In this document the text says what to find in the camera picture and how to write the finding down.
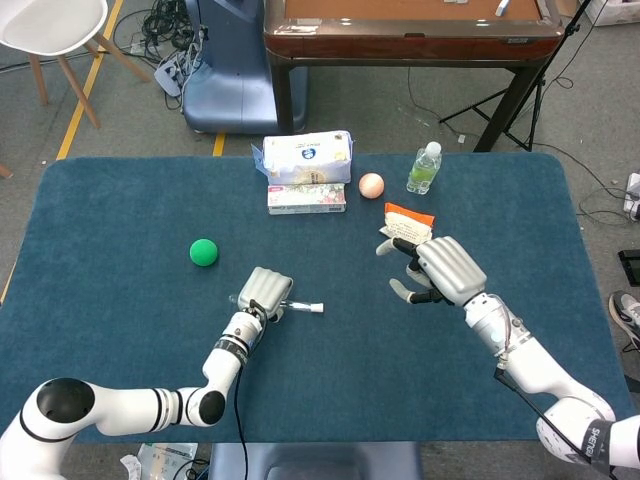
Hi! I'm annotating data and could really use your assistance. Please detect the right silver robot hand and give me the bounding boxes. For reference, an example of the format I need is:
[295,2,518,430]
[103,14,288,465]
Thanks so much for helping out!
[375,235,488,306]

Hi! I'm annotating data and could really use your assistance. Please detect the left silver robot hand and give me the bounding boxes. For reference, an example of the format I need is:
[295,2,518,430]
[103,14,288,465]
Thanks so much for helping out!
[236,266,295,323]

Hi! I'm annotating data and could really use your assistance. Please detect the transparent glass test tube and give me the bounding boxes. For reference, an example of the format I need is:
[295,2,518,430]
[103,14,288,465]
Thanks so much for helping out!
[228,293,315,314]

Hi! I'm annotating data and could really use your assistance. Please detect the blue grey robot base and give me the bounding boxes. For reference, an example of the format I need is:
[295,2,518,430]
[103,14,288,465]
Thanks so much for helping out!
[182,0,309,135]

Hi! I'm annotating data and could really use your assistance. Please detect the orange white snack packet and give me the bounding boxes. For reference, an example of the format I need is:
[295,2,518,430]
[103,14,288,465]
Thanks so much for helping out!
[378,201,436,247]

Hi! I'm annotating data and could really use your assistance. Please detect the green foam ball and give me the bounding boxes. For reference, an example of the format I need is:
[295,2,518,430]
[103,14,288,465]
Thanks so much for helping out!
[188,238,220,269]

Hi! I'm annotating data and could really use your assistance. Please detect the white toothpaste box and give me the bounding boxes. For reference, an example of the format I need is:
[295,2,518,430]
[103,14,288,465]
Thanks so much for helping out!
[267,182,348,216]

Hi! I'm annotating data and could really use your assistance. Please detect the green label water bottle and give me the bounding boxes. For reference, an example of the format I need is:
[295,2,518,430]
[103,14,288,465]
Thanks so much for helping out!
[405,141,443,196]

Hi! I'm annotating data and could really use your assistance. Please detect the peach coloured ball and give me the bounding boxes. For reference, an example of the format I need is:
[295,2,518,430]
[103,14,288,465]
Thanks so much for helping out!
[358,172,386,200]

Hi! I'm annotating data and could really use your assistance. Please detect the blue carpet table mat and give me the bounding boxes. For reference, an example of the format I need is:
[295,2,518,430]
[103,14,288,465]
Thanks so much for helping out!
[0,152,626,445]

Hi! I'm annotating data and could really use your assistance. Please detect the white lavender tissue pack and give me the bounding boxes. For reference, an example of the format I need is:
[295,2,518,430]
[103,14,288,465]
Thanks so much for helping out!
[251,130,357,185]

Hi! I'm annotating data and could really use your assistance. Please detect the black tripod stand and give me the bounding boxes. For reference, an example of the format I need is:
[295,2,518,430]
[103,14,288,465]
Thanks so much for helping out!
[438,0,601,153]

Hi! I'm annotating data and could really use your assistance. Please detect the black flat device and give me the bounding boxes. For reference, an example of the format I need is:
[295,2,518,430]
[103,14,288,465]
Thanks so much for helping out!
[618,249,640,287]

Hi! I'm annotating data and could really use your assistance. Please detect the blue grey robot torso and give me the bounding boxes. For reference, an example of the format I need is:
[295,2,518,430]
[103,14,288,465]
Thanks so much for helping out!
[207,442,425,480]

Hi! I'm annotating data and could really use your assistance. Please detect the grey sneaker shoe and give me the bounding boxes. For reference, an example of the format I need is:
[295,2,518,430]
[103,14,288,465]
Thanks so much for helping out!
[608,290,640,351]

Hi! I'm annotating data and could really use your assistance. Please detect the clear plastic document bag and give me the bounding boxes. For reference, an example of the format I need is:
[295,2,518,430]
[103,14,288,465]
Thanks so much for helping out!
[119,442,209,480]

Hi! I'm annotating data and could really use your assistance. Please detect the brown mahjong table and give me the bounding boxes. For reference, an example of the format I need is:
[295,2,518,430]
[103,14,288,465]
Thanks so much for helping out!
[263,0,566,153]

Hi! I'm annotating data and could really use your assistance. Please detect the white floor power strip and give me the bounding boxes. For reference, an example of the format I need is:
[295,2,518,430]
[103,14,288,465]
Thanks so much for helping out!
[153,52,191,96]

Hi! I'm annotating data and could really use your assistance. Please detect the cardboard box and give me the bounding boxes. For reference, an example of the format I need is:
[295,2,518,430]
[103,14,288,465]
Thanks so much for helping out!
[584,0,640,27]

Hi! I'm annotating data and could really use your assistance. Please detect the white chair wooden legs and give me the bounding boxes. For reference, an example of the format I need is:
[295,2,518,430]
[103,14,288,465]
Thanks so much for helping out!
[0,0,153,130]

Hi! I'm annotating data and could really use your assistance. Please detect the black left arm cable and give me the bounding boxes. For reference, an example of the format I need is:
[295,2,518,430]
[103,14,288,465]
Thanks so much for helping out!
[233,298,269,480]

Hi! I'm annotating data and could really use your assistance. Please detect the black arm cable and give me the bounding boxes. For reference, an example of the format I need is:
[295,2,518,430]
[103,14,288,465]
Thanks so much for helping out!
[233,298,269,480]
[493,304,619,480]

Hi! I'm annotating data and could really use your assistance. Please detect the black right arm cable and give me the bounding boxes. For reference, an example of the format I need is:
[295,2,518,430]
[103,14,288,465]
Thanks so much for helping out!
[493,304,619,480]

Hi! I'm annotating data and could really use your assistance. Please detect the black floor cable bundle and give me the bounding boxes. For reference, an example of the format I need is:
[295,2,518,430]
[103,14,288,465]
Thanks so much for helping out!
[113,0,206,66]

